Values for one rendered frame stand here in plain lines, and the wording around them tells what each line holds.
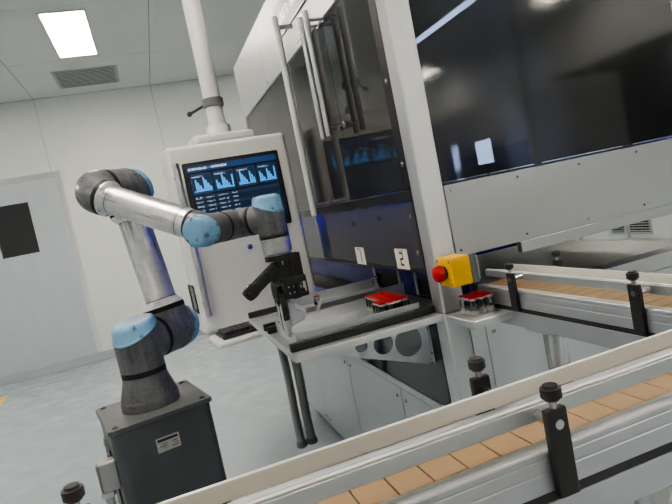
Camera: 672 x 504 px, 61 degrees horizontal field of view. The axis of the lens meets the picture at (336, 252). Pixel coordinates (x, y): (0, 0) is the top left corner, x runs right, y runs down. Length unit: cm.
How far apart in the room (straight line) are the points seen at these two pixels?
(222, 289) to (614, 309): 156
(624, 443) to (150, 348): 117
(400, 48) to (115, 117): 572
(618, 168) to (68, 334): 609
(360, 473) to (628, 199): 141
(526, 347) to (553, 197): 42
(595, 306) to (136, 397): 110
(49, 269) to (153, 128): 194
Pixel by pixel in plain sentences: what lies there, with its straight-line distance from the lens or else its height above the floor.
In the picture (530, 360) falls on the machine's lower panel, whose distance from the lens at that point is 165.
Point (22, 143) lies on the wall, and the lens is 706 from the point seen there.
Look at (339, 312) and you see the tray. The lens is 171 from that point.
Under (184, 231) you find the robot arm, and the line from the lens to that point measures 136.
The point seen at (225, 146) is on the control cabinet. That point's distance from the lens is 235.
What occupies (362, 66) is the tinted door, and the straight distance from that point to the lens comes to 170.
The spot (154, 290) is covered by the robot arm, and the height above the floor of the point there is 108.
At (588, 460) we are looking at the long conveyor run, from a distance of 67.
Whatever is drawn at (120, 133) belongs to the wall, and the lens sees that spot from 697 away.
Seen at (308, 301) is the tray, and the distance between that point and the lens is 203.
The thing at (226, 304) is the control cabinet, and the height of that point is 90.
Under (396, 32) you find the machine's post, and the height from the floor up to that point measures 159.
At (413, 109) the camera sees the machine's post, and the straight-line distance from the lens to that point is 147.
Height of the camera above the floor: 122
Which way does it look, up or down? 5 degrees down
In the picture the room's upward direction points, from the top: 11 degrees counter-clockwise
